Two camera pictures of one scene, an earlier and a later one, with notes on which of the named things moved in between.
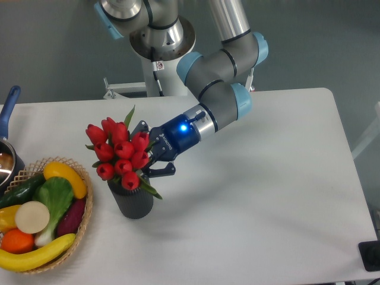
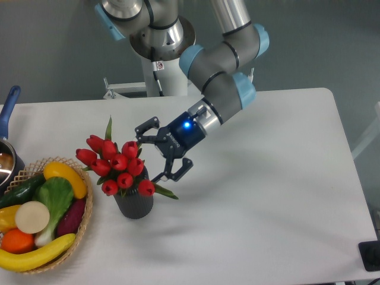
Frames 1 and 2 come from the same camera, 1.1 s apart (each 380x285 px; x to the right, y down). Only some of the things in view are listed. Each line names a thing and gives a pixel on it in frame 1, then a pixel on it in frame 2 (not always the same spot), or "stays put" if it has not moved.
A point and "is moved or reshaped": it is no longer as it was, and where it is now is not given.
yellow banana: x=13 y=262 stays put
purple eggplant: x=70 y=220 stays put
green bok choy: x=57 y=195 stays put
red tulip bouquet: x=120 y=154 is moved or reshaped
